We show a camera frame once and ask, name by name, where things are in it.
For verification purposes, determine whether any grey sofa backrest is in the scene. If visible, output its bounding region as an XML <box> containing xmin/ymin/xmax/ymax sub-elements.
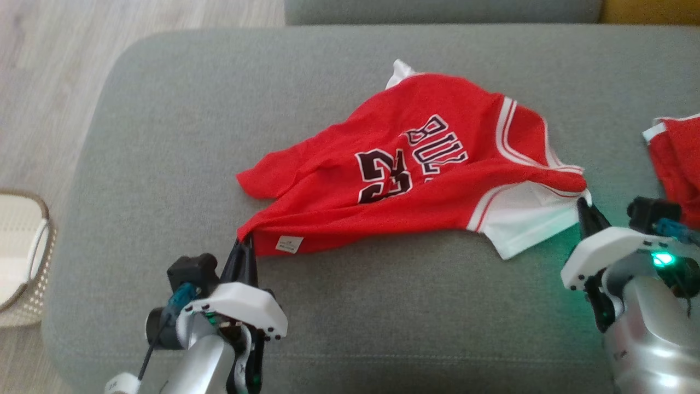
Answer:
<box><xmin>284</xmin><ymin>0</ymin><xmax>603</xmax><ymax>26</ymax></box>

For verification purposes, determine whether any red Bulls 23 jersey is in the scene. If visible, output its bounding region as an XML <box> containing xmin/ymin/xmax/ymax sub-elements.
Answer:
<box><xmin>235</xmin><ymin>59</ymin><xmax>593</xmax><ymax>261</ymax></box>

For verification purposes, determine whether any blue-plug camera cable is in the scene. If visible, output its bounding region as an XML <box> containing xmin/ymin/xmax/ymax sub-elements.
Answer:
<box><xmin>137</xmin><ymin>283</ymin><xmax>198</xmax><ymax>384</ymax></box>
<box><xmin>656</xmin><ymin>218</ymin><xmax>700</xmax><ymax>246</ymax></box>

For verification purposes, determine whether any blue-plug left camera cable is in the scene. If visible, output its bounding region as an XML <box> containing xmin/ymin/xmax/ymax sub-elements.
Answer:
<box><xmin>137</xmin><ymin>283</ymin><xmax>198</xmax><ymax>384</ymax></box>

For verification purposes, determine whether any beige woven laundry basket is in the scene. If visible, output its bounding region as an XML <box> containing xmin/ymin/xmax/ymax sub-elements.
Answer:
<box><xmin>0</xmin><ymin>189</ymin><xmax>57</xmax><ymax>329</ymax></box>

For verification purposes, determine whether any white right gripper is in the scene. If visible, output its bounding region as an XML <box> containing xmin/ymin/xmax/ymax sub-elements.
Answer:
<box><xmin>561</xmin><ymin>198</ymin><xmax>676</xmax><ymax>291</ymax></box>

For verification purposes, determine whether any blue-plug right camera cable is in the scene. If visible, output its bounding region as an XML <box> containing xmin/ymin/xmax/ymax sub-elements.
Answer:
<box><xmin>656</xmin><ymin>218</ymin><xmax>700</xmax><ymax>246</ymax></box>

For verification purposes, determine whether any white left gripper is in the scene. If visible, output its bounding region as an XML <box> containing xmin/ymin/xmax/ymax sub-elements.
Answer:
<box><xmin>183</xmin><ymin>235</ymin><xmax>289</xmax><ymax>341</ymax></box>

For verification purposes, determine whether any red jersey with white trim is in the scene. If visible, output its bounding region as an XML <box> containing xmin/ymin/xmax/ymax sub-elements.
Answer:
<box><xmin>643</xmin><ymin>113</ymin><xmax>700</xmax><ymax>229</ymax></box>

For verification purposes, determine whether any grey fabric sofa seat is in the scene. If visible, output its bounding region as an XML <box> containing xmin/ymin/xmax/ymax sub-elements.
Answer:
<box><xmin>41</xmin><ymin>25</ymin><xmax>700</xmax><ymax>394</ymax></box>

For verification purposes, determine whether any yellow cushion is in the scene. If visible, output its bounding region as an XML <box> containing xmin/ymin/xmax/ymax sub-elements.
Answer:
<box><xmin>600</xmin><ymin>0</ymin><xmax>700</xmax><ymax>25</ymax></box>

